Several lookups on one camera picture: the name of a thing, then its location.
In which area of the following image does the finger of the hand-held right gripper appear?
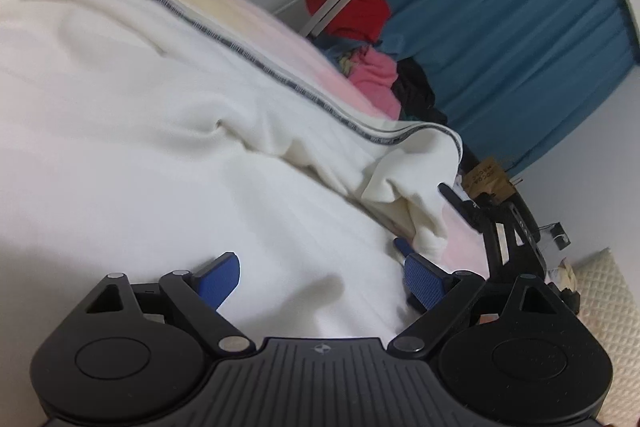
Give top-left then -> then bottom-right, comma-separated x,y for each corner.
393,237 -> 419,268
439,182 -> 494,234

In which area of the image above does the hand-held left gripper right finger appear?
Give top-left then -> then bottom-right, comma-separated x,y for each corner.
387,253 -> 568,358

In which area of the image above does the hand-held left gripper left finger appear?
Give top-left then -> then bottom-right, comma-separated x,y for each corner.
82,251 -> 257,358

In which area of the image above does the white striped-trim garment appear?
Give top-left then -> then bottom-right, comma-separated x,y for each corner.
0,0 -> 465,343

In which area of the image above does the brown paper bag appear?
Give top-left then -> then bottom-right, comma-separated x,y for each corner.
462,158 -> 519,208

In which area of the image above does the cream quilted pillow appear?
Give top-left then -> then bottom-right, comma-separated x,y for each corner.
570,248 -> 640,427

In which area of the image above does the pink garment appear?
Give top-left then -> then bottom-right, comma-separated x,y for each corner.
347,49 -> 402,118

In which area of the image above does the blue curtain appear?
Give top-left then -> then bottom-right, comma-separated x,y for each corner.
377,0 -> 637,175

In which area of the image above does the red garment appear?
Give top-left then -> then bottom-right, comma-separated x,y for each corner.
301,0 -> 392,42

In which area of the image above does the pastel tie-dye bed blanket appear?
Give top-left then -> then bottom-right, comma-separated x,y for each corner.
132,0 -> 493,280

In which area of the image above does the small wall charger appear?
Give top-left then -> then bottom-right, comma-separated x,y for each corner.
542,221 -> 572,252

